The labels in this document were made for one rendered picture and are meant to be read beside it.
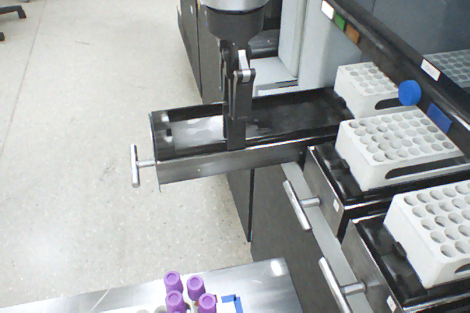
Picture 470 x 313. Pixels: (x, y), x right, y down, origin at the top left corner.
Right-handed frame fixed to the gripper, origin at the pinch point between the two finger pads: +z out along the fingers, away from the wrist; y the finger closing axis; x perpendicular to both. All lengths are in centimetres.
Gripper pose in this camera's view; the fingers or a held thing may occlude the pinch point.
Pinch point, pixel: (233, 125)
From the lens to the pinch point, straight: 64.0
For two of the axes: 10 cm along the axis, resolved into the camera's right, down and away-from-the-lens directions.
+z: 0.0, 7.6, 6.5
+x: -9.7, 1.5, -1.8
